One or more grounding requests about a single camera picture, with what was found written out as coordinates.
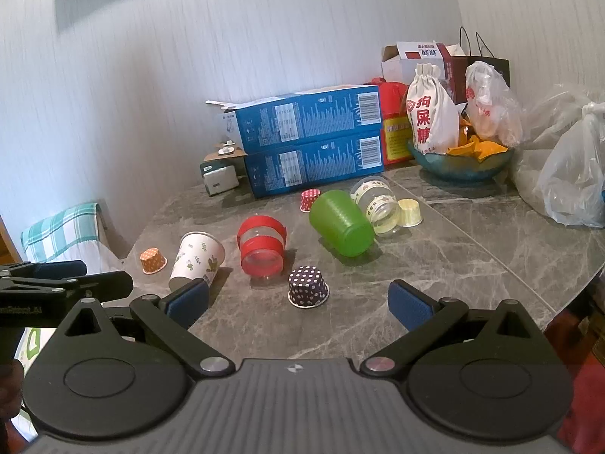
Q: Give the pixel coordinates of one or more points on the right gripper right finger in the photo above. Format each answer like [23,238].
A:
[427,322]

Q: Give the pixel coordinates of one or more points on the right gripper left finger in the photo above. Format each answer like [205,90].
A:
[166,322]

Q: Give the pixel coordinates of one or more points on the floral white paper cup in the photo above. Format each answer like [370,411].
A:
[199,257]

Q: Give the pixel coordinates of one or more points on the red banded clear cup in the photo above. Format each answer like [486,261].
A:
[261,240]

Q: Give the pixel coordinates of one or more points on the clear cup with printed band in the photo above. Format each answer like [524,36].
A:
[375,198]

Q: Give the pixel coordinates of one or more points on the green plastic cup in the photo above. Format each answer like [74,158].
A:
[341,223]

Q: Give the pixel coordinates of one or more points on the orange patterned cupcake liner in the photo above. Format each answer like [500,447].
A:
[152,261]

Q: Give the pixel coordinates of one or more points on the teal plaid cushion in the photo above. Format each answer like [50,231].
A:
[77,233]

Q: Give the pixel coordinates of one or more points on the pale yellow cupcake liner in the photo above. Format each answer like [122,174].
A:
[410,214]

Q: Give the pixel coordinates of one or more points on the teal glass bowl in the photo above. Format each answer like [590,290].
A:
[461,169]

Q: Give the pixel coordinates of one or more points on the red polka dot cupcake liner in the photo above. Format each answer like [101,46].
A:
[308,198]

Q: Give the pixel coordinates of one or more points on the orange snack packets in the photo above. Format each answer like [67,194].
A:
[470,144]

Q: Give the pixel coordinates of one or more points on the lower blue cardboard box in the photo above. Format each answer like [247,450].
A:
[293,168]

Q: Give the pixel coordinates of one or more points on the blue cardboard box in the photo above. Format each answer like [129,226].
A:
[293,168]
[299,117]

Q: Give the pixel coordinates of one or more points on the red yellow container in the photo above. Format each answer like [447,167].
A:
[396,130]

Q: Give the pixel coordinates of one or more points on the clear plastic bag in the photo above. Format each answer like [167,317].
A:
[559,169]

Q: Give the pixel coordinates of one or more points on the white plastic snack bag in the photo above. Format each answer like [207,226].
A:
[495,113]

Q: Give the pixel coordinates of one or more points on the upper blue cardboard box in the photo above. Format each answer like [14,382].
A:
[299,117]

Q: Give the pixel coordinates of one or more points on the white red cardboard box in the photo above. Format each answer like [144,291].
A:
[399,60]

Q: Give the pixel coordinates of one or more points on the dark paper shopping bag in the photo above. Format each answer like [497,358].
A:
[463,68]

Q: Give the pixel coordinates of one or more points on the white drawstring bag red text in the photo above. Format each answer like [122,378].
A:
[431,112]

